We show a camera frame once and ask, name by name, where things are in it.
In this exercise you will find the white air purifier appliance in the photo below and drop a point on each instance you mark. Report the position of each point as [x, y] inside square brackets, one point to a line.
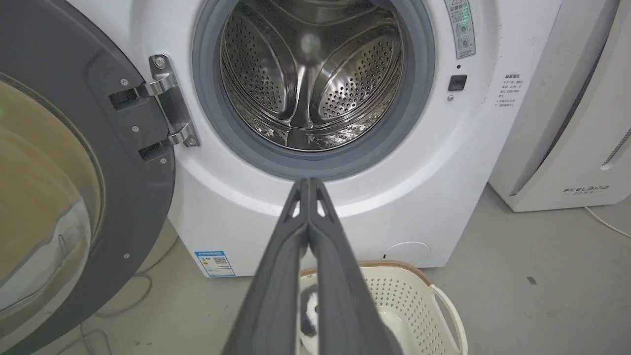
[577, 108]

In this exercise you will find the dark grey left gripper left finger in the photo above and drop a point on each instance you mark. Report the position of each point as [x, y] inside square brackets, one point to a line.
[276, 296]

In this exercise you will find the black and white plush toy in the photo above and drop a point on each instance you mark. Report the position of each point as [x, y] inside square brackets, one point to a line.
[309, 315]

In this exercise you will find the cream perforated laundry basket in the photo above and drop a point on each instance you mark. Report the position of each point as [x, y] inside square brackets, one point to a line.
[414, 310]

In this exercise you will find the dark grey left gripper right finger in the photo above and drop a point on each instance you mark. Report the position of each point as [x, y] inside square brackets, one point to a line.
[340, 296]

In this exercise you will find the white front-load washing machine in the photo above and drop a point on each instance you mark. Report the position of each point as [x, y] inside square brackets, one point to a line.
[419, 162]

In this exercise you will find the grey washing machine door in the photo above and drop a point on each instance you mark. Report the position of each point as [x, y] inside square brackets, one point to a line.
[64, 162]

